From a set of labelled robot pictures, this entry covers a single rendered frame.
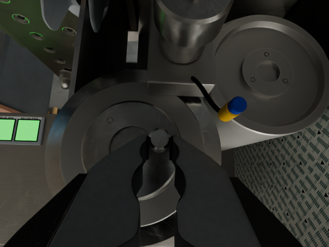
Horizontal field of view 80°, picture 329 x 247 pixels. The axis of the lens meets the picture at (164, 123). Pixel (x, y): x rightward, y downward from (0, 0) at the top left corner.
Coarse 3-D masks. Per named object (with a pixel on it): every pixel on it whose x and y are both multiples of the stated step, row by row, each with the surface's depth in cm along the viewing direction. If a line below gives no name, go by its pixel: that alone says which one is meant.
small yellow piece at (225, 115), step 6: (192, 78) 14; (198, 84) 13; (204, 90) 13; (204, 96) 13; (210, 102) 13; (228, 102) 11; (234, 102) 10; (240, 102) 10; (246, 102) 10; (216, 108) 12; (222, 108) 11; (228, 108) 10; (234, 108) 10; (240, 108) 10; (222, 114) 11; (228, 114) 11; (234, 114) 10; (222, 120) 12; (228, 120) 12
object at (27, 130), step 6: (24, 120) 49; (18, 126) 48; (24, 126) 48; (30, 126) 48; (36, 126) 48; (18, 132) 48; (24, 132) 48; (30, 132) 48; (36, 132) 48; (18, 138) 48; (24, 138) 48; (30, 138) 48; (36, 138) 48
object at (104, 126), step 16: (112, 112) 15; (128, 112) 15; (144, 112) 15; (160, 112) 15; (96, 128) 15; (112, 128) 15; (128, 128) 15; (144, 128) 15; (176, 128) 15; (96, 144) 15; (112, 144) 15; (96, 160) 14; (160, 160) 15; (144, 176) 14; (160, 176) 14; (144, 192) 14
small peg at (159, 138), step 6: (150, 132) 12; (156, 132) 12; (162, 132) 12; (168, 132) 12; (150, 138) 12; (156, 138) 12; (162, 138) 12; (168, 138) 12; (150, 144) 12; (156, 144) 12; (162, 144) 12; (168, 144) 12; (156, 150) 13; (162, 150) 13
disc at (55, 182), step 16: (96, 80) 18; (112, 80) 18; (128, 80) 18; (144, 80) 18; (80, 96) 17; (64, 112) 17; (208, 112) 18; (64, 128) 17; (208, 128) 17; (48, 144) 16; (208, 144) 17; (48, 160) 16; (48, 176) 16; (160, 224) 15; (144, 240) 15; (160, 240) 15
